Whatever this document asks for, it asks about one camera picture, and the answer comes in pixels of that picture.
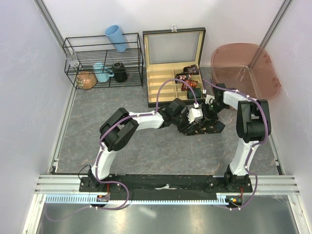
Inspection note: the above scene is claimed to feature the clear glass cup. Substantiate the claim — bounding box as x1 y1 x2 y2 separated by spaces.
65 51 79 68

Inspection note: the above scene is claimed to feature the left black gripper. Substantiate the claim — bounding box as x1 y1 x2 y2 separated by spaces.
172 111 195 135

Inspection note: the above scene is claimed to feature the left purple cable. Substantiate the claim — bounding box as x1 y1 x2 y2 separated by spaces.
43 79 198 221

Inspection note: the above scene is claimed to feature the blue plastic cup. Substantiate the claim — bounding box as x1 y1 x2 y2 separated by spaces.
105 25 127 52

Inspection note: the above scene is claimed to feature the black ceramic jar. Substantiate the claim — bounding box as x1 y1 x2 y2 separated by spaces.
112 62 128 82

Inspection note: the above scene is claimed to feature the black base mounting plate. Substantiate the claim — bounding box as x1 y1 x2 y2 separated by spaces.
79 174 253 199

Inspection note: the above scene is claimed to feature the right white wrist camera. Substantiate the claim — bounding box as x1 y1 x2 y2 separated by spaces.
202 89 215 106

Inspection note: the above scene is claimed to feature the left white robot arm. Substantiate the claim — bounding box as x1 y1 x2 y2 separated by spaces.
88 98 203 192

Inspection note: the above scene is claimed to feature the black wire rack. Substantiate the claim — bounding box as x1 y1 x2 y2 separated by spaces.
62 33 144 89

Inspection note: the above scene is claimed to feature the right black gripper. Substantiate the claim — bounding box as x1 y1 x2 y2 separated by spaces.
199 101 229 127

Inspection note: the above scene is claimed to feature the red patterned rolled tie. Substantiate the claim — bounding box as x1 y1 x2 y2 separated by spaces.
181 80 198 91

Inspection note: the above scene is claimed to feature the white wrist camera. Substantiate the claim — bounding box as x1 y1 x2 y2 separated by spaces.
202 89 215 106
188 103 203 123

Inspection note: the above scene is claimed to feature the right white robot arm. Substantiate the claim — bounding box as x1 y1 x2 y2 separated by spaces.
204 83 272 192

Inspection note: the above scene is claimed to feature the dark floral necktie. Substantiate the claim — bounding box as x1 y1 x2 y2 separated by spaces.
180 119 225 136

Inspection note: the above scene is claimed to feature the light blue cable duct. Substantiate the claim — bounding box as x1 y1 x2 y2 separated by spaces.
45 194 242 205

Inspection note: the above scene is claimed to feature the pink transparent plastic tub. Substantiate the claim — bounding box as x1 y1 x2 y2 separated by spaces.
211 43 281 100

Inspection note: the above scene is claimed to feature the light blue mug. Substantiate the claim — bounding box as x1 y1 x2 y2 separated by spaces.
93 62 115 83

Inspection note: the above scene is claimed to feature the dark pink patterned rolled tie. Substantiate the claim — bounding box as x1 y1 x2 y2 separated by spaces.
183 64 199 75

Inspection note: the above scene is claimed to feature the dark green rolled tie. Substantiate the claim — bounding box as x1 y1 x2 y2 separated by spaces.
187 88 201 99

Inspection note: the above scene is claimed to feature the brown round vase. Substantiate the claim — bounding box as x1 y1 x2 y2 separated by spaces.
76 71 98 90

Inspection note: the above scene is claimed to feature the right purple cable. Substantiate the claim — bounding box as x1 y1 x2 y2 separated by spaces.
201 78 270 211

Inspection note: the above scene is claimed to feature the black pink floral rolled tie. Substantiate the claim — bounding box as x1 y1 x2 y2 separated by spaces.
175 73 192 83

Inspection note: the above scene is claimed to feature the purple cable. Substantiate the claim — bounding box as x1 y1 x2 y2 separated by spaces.
201 78 270 211
43 79 198 221

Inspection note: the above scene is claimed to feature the black wooden tie box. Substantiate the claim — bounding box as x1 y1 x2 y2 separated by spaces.
142 27 206 108

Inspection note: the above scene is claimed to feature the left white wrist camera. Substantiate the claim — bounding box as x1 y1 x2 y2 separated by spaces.
188 103 203 123

